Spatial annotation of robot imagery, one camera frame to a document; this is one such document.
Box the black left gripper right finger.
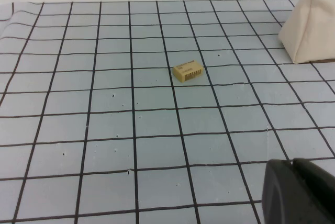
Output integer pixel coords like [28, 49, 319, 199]
[292, 158, 335, 224]

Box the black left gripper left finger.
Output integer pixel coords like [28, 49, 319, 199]
[261, 159, 319, 224]

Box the yellow rectangular eraser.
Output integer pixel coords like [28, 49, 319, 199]
[172, 59, 204, 83]

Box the beige fabric pencil case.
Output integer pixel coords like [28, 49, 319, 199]
[278, 0, 335, 65]

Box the light blue grid mat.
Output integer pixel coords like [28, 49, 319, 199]
[0, 0, 335, 224]

